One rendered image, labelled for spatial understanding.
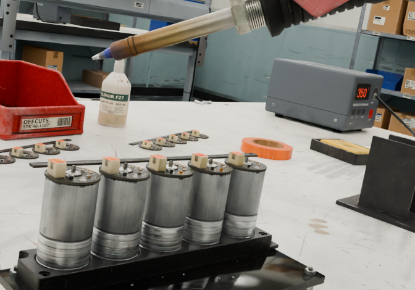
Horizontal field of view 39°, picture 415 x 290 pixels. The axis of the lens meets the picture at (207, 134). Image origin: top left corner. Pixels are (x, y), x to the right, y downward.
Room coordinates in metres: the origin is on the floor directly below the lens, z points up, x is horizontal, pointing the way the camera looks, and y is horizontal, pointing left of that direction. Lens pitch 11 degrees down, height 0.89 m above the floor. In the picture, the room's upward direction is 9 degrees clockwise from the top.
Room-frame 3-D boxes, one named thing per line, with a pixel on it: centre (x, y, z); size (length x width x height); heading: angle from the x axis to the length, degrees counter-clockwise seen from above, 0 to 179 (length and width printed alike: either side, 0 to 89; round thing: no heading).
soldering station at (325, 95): (0.98, -0.18, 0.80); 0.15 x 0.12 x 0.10; 53
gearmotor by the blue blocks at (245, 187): (0.33, -0.02, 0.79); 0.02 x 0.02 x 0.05
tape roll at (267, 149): (0.66, -0.07, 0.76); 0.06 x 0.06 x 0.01
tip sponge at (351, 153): (0.72, -0.18, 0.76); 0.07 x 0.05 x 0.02; 39
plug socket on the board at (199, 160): (0.31, 0.00, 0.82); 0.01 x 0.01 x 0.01; 43
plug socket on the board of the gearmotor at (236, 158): (0.32, -0.02, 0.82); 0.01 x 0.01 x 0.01; 43
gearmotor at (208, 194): (0.31, 0.00, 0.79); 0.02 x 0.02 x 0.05
